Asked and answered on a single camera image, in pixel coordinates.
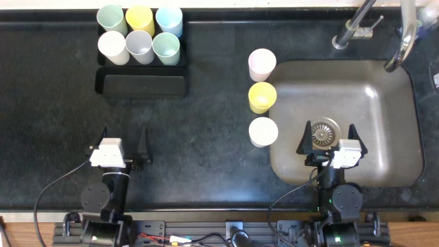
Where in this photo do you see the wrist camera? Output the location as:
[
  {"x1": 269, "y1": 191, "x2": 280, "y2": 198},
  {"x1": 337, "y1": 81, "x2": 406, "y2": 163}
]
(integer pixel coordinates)
[
  {"x1": 331, "y1": 138, "x2": 363, "y2": 170},
  {"x1": 89, "y1": 137, "x2": 126, "y2": 169}
]

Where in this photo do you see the mounting rail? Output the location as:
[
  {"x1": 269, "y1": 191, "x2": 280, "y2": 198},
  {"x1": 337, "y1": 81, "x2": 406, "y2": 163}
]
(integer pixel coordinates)
[{"x1": 52, "y1": 211, "x2": 392, "y2": 247}]

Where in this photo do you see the pink cup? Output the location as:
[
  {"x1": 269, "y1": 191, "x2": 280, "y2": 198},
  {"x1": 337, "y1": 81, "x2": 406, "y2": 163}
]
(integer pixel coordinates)
[{"x1": 247, "y1": 47, "x2": 278, "y2": 83}]

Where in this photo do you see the white cup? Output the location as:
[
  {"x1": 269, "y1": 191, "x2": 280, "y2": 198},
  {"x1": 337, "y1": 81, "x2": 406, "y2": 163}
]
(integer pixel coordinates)
[{"x1": 97, "y1": 30, "x2": 131, "y2": 66}]

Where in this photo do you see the blue cup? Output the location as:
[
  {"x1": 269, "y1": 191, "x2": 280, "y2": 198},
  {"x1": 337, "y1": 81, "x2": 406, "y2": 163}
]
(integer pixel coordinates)
[{"x1": 155, "y1": 6, "x2": 184, "y2": 38}]

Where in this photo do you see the steel sink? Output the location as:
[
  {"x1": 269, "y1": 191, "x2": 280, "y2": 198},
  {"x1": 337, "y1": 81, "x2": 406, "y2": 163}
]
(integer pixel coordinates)
[{"x1": 267, "y1": 59, "x2": 427, "y2": 188}]

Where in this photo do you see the yellow cup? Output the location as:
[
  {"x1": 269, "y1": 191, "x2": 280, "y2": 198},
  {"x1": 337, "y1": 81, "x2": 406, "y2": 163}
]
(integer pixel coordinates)
[
  {"x1": 248, "y1": 81, "x2": 278, "y2": 115},
  {"x1": 125, "y1": 4, "x2": 156, "y2": 37}
]

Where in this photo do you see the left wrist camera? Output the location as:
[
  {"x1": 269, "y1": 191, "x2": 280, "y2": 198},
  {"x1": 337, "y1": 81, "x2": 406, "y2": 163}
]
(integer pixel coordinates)
[{"x1": 89, "y1": 137, "x2": 126, "y2": 169}]

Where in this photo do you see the grey cup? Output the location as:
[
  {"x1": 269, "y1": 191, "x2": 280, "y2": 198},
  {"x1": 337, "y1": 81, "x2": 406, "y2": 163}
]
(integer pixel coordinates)
[{"x1": 124, "y1": 30, "x2": 156, "y2": 65}]

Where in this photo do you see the cream cup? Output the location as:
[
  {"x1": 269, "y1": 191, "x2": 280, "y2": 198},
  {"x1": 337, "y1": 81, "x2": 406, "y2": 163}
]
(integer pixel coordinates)
[{"x1": 248, "y1": 117, "x2": 279, "y2": 149}]

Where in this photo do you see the black cable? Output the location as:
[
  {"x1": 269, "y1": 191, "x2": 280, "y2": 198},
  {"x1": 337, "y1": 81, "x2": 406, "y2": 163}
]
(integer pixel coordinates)
[
  {"x1": 266, "y1": 154, "x2": 335, "y2": 247},
  {"x1": 33, "y1": 160, "x2": 91, "y2": 247}
]

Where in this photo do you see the steel tap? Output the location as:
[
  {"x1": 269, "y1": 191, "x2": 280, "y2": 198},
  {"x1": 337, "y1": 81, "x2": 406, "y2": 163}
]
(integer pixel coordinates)
[{"x1": 331, "y1": 0, "x2": 421, "y2": 73}]

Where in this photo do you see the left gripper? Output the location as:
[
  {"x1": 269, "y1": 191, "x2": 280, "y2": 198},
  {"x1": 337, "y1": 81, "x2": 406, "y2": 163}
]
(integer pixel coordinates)
[{"x1": 94, "y1": 126, "x2": 154, "y2": 172}]

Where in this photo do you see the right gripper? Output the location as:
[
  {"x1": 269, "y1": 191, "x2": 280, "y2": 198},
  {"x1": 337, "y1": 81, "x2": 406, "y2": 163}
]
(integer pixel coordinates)
[{"x1": 296, "y1": 119, "x2": 369, "y2": 168}]

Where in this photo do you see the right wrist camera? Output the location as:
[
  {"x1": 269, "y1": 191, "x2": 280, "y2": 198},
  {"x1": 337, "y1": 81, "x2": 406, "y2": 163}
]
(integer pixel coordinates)
[{"x1": 331, "y1": 138, "x2": 363, "y2": 170}]

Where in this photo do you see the green cup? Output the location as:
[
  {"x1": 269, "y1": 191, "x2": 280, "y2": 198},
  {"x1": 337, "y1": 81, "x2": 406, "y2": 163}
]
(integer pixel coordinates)
[
  {"x1": 96, "y1": 3, "x2": 128, "y2": 36},
  {"x1": 152, "y1": 32, "x2": 181, "y2": 67}
]

